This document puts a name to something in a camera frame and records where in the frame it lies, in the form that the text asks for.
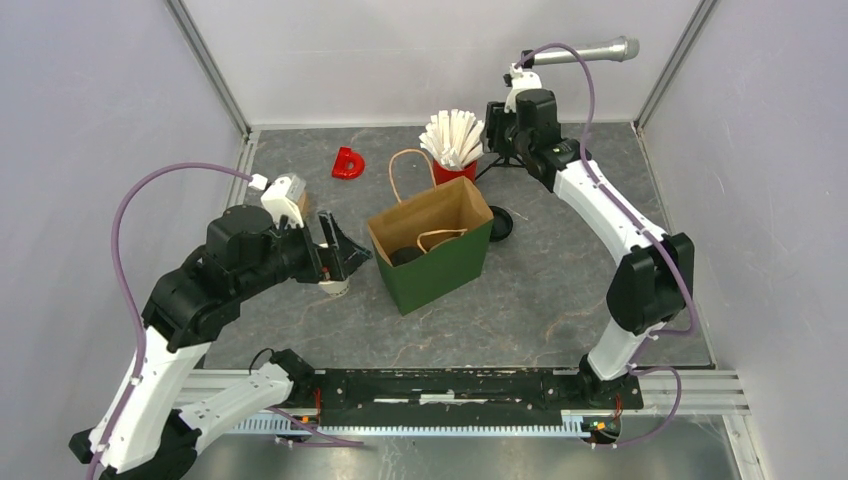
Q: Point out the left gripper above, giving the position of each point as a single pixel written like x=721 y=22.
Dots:
x=336 y=261

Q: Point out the brown cardboard cup carrier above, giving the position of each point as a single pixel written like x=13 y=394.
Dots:
x=303 y=204

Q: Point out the silver microphone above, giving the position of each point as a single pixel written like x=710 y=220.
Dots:
x=619 y=49

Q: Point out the red cylindrical holder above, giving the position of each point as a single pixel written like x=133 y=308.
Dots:
x=443 y=175

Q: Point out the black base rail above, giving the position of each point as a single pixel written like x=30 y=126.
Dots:
x=458 y=397

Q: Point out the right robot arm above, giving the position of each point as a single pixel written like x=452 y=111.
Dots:
x=653 y=281

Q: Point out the green paper bag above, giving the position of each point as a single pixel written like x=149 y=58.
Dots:
x=451 y=222

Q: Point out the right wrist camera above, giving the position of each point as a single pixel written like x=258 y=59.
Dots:
x=519 y=81

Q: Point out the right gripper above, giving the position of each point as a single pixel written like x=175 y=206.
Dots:
x=511 y=116

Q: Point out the red plastic letter d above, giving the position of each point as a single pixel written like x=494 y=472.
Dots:
x=348 y=164

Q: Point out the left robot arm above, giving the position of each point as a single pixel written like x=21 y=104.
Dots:
x=246 y=252

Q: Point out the black mini tripod stand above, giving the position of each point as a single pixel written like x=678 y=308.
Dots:
x=510 y=166

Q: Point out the white paper cup stack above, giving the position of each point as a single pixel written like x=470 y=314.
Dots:
x=335 y=288

